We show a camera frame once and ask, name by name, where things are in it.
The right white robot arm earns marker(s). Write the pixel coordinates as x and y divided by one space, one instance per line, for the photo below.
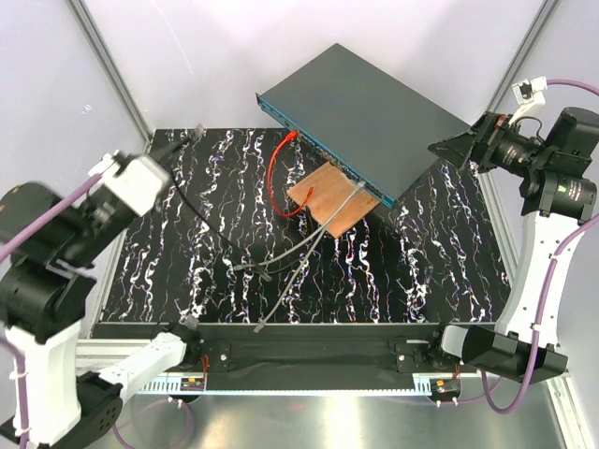
557 202

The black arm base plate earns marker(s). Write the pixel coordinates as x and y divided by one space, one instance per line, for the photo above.
329 349

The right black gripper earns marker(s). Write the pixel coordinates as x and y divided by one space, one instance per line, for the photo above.
489 133

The black marble pattern mat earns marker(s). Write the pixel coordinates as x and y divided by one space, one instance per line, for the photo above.
223 248

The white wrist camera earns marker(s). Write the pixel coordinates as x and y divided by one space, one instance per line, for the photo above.
530 97
135 179

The dark teal network switch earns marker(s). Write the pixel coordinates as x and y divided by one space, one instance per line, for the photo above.
370 125

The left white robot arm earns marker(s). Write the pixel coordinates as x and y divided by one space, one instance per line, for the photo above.
51 242

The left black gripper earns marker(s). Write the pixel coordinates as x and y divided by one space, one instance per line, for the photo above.
163 152

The white slotted cable duct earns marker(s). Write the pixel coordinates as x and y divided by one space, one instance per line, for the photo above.
187 385

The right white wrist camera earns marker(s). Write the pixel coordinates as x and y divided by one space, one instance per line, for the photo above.
530 97

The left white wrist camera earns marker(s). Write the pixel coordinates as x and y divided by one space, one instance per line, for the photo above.
135 179

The brown wooden board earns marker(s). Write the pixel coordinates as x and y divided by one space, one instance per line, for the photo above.
331 188

